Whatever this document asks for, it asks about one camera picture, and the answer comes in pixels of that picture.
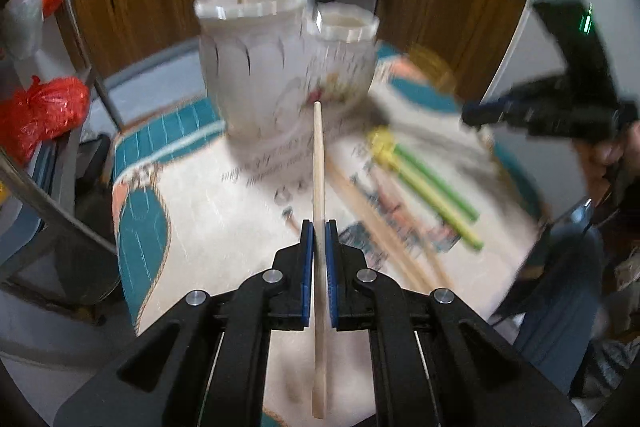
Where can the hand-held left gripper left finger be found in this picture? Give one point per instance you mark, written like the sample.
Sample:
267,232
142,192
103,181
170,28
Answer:
307,277

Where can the red plastic bag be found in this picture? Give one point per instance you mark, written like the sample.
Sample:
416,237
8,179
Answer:
40,112

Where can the large white utensil holder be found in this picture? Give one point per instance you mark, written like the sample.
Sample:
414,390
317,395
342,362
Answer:
240,72

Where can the person's leg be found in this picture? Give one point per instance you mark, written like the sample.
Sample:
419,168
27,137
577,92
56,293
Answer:
560,307

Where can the white plastic bag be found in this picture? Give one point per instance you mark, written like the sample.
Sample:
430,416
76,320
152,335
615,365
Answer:
25,17

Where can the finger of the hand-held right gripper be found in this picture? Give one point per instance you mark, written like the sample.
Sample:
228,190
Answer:
487,113

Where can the metal chair frame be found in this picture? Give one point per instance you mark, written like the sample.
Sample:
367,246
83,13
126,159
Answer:
45,207

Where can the printed tablecloth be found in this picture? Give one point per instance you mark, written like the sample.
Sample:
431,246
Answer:
225,207

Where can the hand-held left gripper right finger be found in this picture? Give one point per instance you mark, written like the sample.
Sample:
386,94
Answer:
331,277

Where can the wooden kitchen cabinet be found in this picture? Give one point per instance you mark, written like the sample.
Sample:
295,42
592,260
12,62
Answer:
150,2

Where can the small white utensil holder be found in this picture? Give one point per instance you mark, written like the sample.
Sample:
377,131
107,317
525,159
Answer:
345,67

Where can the green yellow plastic utensil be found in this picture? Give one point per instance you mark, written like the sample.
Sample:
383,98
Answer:
440,212
435,184

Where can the person's right hand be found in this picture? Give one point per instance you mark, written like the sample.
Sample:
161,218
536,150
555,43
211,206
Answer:
607,154

